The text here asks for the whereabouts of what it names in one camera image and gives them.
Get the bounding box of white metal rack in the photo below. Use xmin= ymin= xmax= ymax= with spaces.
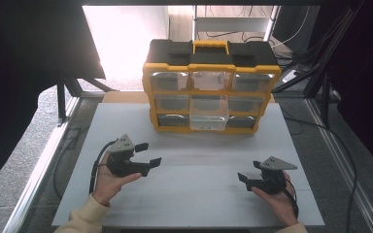
xmin=191 ymin=4 xmax=282 ymax=43

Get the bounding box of person's right hand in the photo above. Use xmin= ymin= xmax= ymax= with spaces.
xmin=250 ymin=171 xmax=299 ymax=228

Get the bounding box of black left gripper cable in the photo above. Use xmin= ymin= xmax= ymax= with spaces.
xmin=88 ymin=139 xmax=119 ymax=195

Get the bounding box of brown cardboard sheet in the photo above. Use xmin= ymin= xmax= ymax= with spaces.
xmin=101 ymin=90 xmax=277 ymax=105

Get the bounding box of black floor cable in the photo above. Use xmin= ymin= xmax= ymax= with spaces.
xmin=51 ymin=126 xmax=91 ymax=200
xmin=281 ymin=109 xmax=359 ymax=233

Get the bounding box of yellow black drawer cabinet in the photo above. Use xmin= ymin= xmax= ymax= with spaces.
xmin=141 ymin=38 xmax=283 ymax=135

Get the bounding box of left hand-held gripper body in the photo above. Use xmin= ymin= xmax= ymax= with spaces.
xmin=105 ymin=134 xmax=153 ymax=179

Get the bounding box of aluminium frame rail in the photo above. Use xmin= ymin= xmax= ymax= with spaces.
xmin=305 ymin=97 xmax=373 ymax=233
xmin=2 ymin=96 xmax=83 ymax=233

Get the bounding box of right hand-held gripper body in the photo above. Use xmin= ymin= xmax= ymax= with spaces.
xmin=245 ymin=155 xmax=299 ymax=196

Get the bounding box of clear plastic drawer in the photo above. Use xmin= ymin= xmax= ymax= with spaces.
xmin=188 ymin=96 xmax=230 ymax=132

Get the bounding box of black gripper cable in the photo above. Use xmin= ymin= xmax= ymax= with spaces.
xmin=282 ymin=178 xmax=300 ymax=220
xmin=88 ymin=139 xmax=119 ymax=195

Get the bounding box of person's left hand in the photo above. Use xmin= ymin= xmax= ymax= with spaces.
xmin=91 ymin=160 xmax=143 ymax=208

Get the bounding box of black metal stand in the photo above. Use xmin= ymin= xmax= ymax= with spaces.
xmin=55 ymin=77 xmax=119 ymax=126
xmin=272 ymin=6 xmax=363 ymax=130

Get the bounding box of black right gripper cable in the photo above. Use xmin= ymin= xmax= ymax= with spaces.
xmin=282 ymin=178 xmax=300 ymax=220

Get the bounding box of white cable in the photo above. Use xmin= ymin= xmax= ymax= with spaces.
xmin=270 ymin=5 xmax=311 ymax=49

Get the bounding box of black curtain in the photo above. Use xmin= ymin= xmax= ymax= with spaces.
xmin=315 ymin=0 xmax=373 ymax=183
xmin=0 ymin=0 xmax=107 ymax=197

